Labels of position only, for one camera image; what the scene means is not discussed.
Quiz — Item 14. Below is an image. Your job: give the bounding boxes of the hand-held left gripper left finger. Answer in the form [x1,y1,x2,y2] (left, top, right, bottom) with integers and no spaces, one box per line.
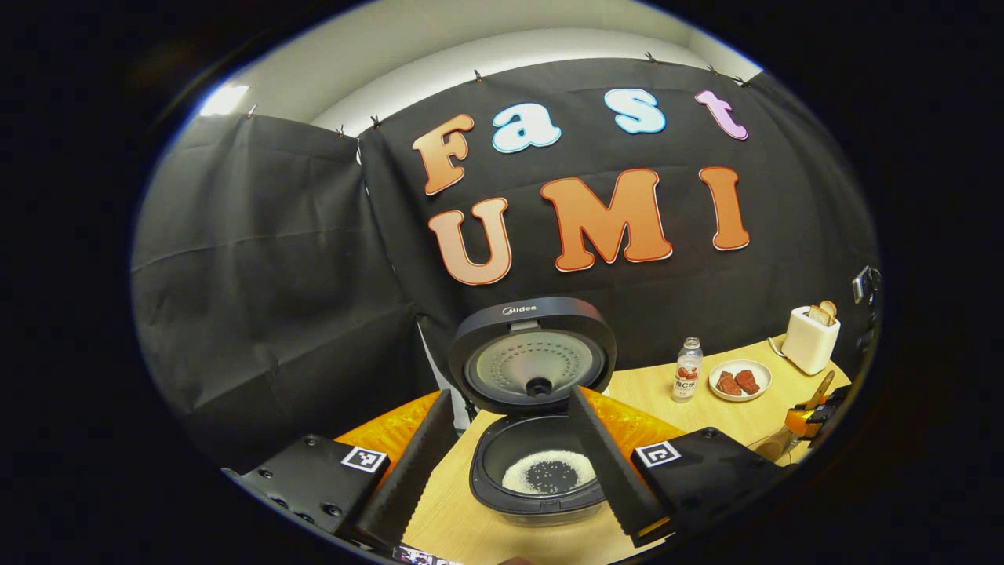
[222,388,458,550]

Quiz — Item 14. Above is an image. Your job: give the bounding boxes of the white toaster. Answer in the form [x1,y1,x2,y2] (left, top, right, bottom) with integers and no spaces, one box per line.
[781,306,842,376]

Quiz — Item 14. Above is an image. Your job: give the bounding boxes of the white round plate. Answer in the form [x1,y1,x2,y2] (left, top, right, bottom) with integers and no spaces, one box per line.
[708,359,773,403]

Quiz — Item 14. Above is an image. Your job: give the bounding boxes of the clear plastic drink bottle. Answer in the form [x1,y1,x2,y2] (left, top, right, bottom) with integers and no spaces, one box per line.
[673,337,704,403]

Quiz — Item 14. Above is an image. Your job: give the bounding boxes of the row of black cloth clips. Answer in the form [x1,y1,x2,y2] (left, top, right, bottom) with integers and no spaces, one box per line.
[245,52,750,136]

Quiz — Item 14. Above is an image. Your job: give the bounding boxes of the ceiling light panel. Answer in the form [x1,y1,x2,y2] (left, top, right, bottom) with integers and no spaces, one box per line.
[200,82,250,117]

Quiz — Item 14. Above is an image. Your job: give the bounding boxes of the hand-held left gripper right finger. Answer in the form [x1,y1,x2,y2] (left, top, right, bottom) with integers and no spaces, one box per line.
[567,385,789,549]

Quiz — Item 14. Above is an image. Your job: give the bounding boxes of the white rice heap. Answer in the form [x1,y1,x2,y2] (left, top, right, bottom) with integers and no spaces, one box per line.
[500,449,597,497]

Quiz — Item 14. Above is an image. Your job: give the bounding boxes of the dark grey rice cooker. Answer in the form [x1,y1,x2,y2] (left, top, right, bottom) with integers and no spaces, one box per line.
[447,296,620,528]

